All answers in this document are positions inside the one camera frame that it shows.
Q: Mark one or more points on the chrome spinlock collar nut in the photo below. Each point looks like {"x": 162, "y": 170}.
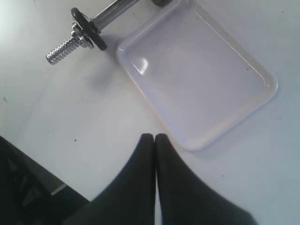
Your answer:
{"x": 81, "y": 37}

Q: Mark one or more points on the white rectangular plastic tray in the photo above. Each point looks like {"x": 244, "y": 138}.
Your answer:
{"x": 196, "y": 77}

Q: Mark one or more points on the black weight plate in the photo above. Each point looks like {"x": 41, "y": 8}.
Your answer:
{"x": 88, "y": 28}

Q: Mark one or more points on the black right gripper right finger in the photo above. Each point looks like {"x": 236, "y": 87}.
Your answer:
{"x": 185, "y": 199}

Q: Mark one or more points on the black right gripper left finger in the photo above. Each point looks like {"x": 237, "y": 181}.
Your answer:
{"x": 130, "y": 198}

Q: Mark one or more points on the chrome threaded dumbbell bar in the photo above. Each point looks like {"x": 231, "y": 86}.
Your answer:
{"x": 103, "y": 19}

